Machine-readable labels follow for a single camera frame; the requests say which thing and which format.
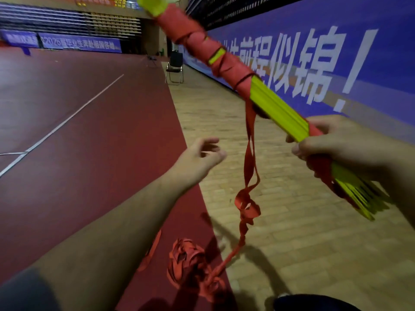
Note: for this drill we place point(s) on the person's left hand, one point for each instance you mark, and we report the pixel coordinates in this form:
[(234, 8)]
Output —
[(194, 165)]

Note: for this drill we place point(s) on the person's right hand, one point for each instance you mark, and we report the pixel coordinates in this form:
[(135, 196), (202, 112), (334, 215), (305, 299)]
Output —
[(343, 142)]

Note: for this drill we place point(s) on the bundle of yellow rungs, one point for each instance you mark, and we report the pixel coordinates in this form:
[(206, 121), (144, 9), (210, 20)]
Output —
[(279, 110)]

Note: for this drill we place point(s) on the person's left forearm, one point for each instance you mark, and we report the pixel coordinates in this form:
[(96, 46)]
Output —
[(107, 246)]

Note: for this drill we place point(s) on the person's right forearm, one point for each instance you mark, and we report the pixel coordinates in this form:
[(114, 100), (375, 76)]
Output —
[(402, 184)]

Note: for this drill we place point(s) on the black folding chair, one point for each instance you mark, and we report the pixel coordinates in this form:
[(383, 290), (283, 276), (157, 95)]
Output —
[(175, 66)]

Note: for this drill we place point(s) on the black right trouser leg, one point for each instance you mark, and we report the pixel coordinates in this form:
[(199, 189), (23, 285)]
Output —
[(311, 303)]

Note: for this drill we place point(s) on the blue banner with white print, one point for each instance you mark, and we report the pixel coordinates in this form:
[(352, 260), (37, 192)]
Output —
[(19, 38), (81, 43)]

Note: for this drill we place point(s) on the rows of bleacher seats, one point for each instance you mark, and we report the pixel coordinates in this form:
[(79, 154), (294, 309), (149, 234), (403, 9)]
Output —
[(65, 20)]

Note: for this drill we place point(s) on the dark left sleeve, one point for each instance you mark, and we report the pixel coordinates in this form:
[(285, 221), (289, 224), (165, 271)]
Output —
[(26, 291)]

